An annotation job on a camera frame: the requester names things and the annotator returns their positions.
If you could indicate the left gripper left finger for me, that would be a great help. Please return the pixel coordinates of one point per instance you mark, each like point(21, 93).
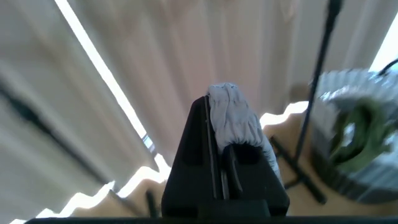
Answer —
point(189, 174)

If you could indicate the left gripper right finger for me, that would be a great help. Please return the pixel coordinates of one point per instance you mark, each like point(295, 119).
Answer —
point(258, 183)

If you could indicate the pale grey shorts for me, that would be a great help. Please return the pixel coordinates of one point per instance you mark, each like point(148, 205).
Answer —
point(233, 118)

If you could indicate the green long-sleeved shirt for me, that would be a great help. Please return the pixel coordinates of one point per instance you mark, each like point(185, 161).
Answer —
point(373, 146)

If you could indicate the black clothes rack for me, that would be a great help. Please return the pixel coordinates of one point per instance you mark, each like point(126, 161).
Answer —
point(320, 62)

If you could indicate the white laundry basket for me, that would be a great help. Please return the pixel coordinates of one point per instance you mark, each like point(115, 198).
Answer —
point(351, 84)

